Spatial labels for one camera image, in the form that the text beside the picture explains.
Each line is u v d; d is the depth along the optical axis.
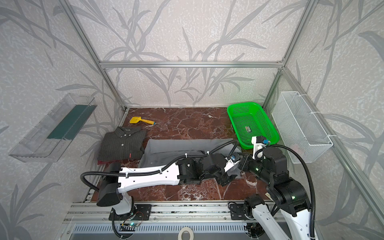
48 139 0.64
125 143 0.93
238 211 0.73
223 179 0.58
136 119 1.12
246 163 0.53
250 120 1.12
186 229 0.69
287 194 0.39
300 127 0.64
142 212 0.73
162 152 0.96
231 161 0.56
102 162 0.92
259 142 0.54
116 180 0.47
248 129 1.07
